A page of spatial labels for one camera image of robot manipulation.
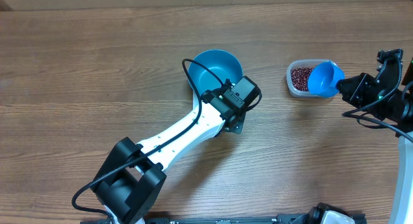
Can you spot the teal metal bowl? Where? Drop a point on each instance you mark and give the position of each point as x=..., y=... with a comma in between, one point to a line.
x=222, y=63

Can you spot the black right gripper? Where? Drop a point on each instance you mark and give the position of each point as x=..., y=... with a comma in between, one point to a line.
x=357, y=86

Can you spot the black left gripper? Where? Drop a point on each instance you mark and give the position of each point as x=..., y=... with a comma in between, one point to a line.
x=238, y=128

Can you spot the blue plastic measuring scoop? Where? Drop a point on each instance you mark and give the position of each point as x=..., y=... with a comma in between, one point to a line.
x=324, y=78

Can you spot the red beans in container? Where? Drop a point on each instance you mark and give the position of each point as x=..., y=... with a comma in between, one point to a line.
x=299, y=77

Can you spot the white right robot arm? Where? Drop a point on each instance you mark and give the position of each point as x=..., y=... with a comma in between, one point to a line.
x=379, y=101

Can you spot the clear plastic container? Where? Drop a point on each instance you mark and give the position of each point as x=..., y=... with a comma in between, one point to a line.
x=312, y=63

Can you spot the white digital kitchen scale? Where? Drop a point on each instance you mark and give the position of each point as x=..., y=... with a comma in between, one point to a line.
x=195, y=101

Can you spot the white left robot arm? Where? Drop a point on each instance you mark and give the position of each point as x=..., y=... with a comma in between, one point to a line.
x=131, y=177

